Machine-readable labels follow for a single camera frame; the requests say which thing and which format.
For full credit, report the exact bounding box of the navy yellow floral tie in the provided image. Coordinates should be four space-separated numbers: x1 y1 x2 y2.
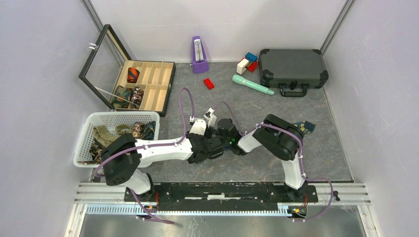
293 120 316 134

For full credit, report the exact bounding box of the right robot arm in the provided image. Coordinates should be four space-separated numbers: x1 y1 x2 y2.
209 114 306 201

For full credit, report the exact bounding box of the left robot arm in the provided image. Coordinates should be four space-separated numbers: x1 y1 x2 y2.
98 133 225 201

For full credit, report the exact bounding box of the blue striped tie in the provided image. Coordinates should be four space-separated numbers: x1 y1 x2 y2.
143 121 156 140

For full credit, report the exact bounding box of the red toy brick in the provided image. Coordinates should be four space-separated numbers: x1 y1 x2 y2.
203 78 214 90

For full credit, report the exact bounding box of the mint green flashlight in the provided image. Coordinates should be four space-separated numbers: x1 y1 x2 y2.
232 75 275 95

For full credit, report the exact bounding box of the brown floral tie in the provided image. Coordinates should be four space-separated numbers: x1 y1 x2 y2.
78 122 145 165

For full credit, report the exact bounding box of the white toy block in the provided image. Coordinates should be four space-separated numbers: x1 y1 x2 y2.
236 58 250 75

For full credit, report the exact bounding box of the red toy block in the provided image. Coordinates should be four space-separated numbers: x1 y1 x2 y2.
247 61 258 72

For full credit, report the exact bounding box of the purple metronome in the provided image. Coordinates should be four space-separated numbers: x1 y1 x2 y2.
191 36 209 74

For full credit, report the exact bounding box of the blue toy brick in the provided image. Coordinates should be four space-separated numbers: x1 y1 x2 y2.
245 52 257 62

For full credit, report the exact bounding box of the dark floral rolled tie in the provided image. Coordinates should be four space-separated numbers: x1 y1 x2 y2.
130 86 144 109

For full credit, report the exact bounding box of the dark grey carrying case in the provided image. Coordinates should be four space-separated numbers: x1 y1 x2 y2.
258 48 329 97

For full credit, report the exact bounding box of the teal patterned rolled tie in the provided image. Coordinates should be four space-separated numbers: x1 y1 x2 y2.
113 85 132 109

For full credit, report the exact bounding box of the wooden tie organizer box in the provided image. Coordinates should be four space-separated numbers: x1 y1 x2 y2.
79 24 176 117

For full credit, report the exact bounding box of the olive green tie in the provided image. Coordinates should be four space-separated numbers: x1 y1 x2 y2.
93 124 133 147

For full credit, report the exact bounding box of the orange navy rolled tie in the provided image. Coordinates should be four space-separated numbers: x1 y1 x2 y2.
127 67 140 83

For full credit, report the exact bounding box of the white plastic basket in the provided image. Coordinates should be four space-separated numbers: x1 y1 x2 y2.
73 111 160 168

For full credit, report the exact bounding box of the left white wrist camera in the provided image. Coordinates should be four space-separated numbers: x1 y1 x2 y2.
189 117 207 135

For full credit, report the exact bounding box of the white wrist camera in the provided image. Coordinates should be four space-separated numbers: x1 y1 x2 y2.
204 108 217 128
189 117 207 135

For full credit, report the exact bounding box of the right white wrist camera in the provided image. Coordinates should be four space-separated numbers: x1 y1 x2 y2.
204 108 217 128

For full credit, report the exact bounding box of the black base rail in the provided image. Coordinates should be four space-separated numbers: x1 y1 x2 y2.
138 182 319 211

